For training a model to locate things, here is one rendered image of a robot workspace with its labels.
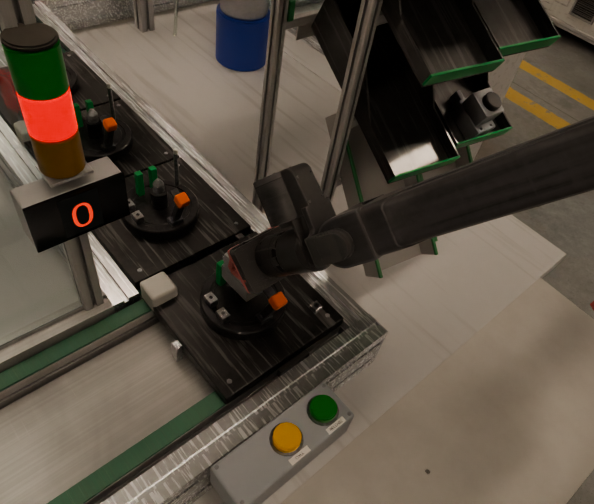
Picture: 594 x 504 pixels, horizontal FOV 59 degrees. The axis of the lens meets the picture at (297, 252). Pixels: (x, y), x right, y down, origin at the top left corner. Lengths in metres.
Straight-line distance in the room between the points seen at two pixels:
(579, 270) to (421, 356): 1.82
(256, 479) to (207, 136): 0.88
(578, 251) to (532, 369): 1.79
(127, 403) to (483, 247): 0.83
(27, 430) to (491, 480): 0.71
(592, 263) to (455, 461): 2.00
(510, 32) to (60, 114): 0.62
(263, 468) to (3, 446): 0.36
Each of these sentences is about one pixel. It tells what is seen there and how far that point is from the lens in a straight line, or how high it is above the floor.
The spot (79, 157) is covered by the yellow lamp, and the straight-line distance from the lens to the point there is 0.64.
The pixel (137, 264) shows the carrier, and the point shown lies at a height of 0.97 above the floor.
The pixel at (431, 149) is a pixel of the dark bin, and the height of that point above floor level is 1.20.
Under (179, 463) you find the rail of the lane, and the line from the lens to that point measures 0.76.
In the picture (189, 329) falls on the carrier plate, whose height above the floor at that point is 0.97.
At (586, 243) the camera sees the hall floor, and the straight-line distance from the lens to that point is 2.92.
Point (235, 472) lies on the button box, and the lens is 0.75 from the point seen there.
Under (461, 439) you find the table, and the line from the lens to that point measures 0.96.
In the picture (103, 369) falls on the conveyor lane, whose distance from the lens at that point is 0.88.
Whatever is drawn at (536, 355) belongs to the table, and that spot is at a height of 0.86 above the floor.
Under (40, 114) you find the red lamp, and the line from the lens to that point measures 0.59.
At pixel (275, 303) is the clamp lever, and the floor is 1.07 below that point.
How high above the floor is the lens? 1.67
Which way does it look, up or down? 48 degrees down
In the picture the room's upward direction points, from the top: 11 degrees clockwise
